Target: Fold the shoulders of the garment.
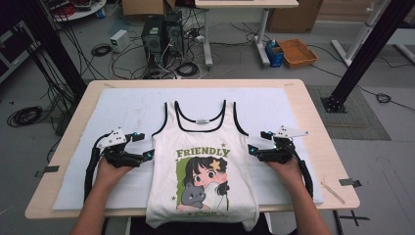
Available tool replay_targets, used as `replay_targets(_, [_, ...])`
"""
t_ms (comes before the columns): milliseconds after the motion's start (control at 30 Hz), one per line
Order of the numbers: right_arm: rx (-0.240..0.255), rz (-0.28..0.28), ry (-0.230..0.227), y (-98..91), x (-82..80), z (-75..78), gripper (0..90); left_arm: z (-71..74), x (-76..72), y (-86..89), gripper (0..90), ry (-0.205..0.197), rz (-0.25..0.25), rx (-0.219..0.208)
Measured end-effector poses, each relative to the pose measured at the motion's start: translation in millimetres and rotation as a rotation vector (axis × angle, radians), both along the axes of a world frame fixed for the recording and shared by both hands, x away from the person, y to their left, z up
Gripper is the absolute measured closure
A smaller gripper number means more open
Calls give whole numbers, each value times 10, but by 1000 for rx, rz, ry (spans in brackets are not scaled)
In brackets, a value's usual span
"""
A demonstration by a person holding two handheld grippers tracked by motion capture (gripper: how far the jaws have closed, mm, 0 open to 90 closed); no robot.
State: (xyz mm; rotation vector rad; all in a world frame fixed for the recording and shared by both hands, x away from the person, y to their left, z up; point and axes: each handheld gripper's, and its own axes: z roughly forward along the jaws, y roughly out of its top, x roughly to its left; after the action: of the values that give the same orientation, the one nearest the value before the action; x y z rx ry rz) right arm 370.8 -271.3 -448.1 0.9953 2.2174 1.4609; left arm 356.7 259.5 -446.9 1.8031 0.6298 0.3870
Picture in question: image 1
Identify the grey tape strip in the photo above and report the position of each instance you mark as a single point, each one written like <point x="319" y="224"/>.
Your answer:
<point x="350" y="182"/>
<point x="49" y="169"/>

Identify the grey floor mat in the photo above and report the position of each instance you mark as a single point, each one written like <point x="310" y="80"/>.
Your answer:
<point x="352" y="111"/>

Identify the small white power box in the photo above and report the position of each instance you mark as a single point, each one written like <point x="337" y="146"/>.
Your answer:
<point x="119" y="39"/>

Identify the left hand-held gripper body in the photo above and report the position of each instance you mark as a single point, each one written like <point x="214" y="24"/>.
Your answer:
<point x="112" y="139"/>

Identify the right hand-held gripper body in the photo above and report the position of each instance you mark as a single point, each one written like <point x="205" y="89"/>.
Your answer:
<point x="287" y="132"/>

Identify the black metal frame post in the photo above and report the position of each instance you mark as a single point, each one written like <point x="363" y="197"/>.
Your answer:
<point x="368" y="55"/>
<point x="58" y="55"/>

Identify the person's left hand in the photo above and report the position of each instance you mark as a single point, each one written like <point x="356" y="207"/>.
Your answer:
<point x="109" y="174"/>

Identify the white cartoon print tank top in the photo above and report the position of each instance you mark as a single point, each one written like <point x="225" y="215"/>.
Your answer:
<point x="202" y="182"/>

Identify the black computer tower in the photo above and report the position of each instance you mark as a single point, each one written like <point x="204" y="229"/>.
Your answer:
<point x="152" y="39"/>
<point x="174" y="34"/>

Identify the white metal stand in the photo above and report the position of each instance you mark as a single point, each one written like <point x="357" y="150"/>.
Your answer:
<point x="362" y="29"/>

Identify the person's dark clothing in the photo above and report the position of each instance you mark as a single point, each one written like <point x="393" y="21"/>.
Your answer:
<point x="195" y="231"/>

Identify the blue box with bottle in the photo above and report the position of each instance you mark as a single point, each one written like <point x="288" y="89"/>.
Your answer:
<point x="274" y="54"/>

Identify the white foam mat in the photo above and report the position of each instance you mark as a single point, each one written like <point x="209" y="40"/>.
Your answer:
<point x="137" y="104"/>

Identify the person's right hand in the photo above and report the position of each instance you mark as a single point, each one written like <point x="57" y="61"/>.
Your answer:
<point x="288" y="173"/>

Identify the cardboard box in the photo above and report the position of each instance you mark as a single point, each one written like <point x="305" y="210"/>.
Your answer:
<point x="293" y="16"/>
<point x="143" y="6"/>

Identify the thin wooden stick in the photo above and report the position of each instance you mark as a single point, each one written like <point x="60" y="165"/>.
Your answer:
<point x="332" y="192"/>

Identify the round white table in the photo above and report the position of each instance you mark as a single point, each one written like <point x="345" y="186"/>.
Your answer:
<point x="81" y="9"/>

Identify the white desk with metal legs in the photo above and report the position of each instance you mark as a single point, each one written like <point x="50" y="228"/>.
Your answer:
<point x="248" y="3"/>

